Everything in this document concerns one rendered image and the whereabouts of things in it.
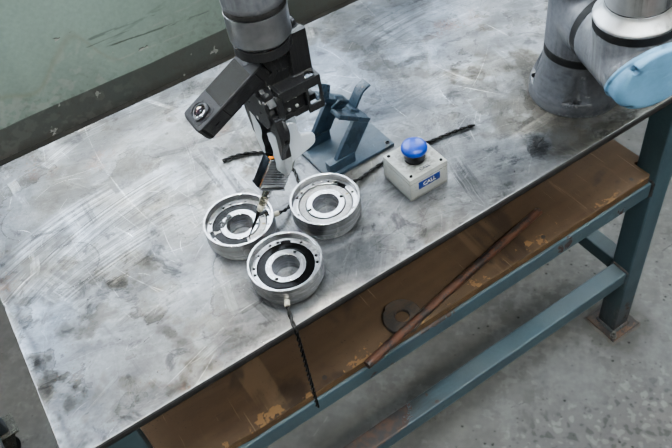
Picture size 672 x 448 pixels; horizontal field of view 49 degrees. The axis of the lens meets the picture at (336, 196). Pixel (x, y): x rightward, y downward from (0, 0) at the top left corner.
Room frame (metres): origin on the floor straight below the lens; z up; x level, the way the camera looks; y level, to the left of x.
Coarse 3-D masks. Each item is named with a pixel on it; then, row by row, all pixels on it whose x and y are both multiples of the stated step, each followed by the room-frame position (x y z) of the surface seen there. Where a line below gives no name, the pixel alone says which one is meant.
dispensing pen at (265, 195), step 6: (264, 156) 0.74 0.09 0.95; (264, 162) 0.73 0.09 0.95; (258, 168) 0.73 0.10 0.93; (264, 168) 0.73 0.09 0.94; (258, 174) 0.73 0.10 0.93; (252, 180) 0.73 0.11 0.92; (258, 180) 0.72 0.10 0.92; (258, 186) 0.72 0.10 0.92; (264, 192) 0.72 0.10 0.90; (270, 192) 0.72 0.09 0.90; (264, 198) 0.72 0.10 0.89; (258, 204) 0.72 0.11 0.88; (264, 204) 0.72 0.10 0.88; (258, 210) 0.71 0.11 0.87; (258, 216) 0.71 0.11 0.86; (252, 228) 0.71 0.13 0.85
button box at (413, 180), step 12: (384, 156) 0.81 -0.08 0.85; (396, 156) 0.80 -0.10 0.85; (432, 156) 0.79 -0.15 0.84; (384, 168) 0.81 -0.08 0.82; (396, 168) 0.78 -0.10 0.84; (408, 168) 0.78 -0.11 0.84; (420, 168) 0.77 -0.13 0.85; (432, 168) 0.77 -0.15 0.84; (444, 168) 0.78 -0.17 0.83; (396, 180) 0.78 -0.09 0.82; (408, 180) 0.75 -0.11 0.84; (420, 180) 0.76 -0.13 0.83; (432, 180) 0.77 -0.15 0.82; (444, 180) 0.78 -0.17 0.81; (408, 192) 0.75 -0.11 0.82; (420, 192) 0.76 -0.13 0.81
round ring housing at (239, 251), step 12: (216, 204) 0.77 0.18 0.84; (228, 204) 0.78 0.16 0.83; (204, 216) 0.75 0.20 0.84; (216, 216) 0.76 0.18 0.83; (240, 216) 0.76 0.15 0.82; (252, 216) 0.75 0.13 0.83; (204, 228) 0.73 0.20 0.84; (228, 228) 0.74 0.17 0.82; (216, 240) 0.71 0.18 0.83; (252, 240) 0.69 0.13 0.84; (216, 252) 0.70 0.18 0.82; (228, 252) 0.69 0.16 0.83; (240, 252) 0.68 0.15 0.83
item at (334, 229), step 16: (320, 176) 0.80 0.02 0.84; (336, 176) 0.79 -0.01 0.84; (304, 192) 0.78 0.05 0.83; (320, 192) 0.77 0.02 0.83; (336, 192) 0.77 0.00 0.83; (352, 192) 0.76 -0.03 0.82; (320, 208) 0.77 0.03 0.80; (336, 208) 0.73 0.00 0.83; (352, 208) 0.73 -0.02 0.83; (304, 224) 0.71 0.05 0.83; (320, 224) 0.70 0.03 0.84; (336, 224) 0.70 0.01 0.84; (352, 224) 0.71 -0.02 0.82
